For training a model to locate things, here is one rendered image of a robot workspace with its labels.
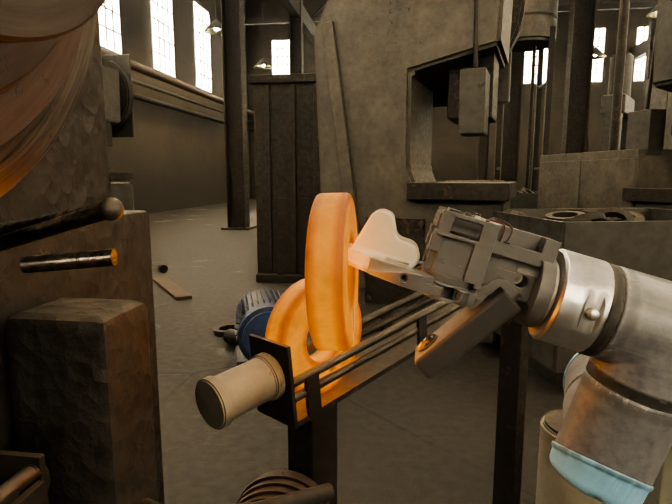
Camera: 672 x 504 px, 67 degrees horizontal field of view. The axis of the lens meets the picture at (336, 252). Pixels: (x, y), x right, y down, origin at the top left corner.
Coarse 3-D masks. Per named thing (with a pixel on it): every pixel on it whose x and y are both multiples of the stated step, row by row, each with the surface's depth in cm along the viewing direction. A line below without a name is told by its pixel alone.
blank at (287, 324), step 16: (288, 288) 66; (304, 288) 65; (288, 304) 64; (304, 304) 64; (272, 320) 64; (288, 320) 63; (304, 320) 65; (272, 336) 63; (288, 336) 63; (304, 336) 65; (304, 352) 65; (320, 352) 71; (336, 352) 70; (304, 368) 66; (336, 368) 70; (336, 384) 71
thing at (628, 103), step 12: (612, 60) 788; (612, 72) 788; (624, 72) 778; (612, 84) 790; (624, 84) 780; (612, 96) 767; (624, 96) 758; (624, 108) 760; (624, 120) 820; (624, 132) 822; (624, 144) 823
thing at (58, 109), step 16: (96, 16) 42; (80, 48) 40; (80, 64) 40; (64, 80) 38; (80, 80) 40; (64, 96) 38; (48, 112) 37; (64, 112) 38; (32, 128) 35; (48, 128) 37; (16, 144) 34; (32, 144) 35; (48, 144) 37; (0, 160) 32; (16, 160) 34; (32, 160) 35; (0, 176) 32; (16, 176) 34; (0, 192) 32
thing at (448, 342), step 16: (480, 304) 49; (496, 304) 48; (512, 304) 47; (464, 320) 49; (480, 320) 48; (496, 320) 48; (432, 336) 51; (448, 336) 49; (464, 336) 49; (480, 336) 48; (416, 352) 52; (432, 352) 49; (448, 352) 49; (464, 352) 49; (432, 368) 50
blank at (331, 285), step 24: (312, 216) 46; (336, 216) 45; (312, 240) 44; (336, 240) 44; (312, 264) 44; (336, 264) 43; (312, 288) 44; (336, 288) 43; (312, 312) 44; (336, 312) 44; (312, 336) 46; (336, 336) 46
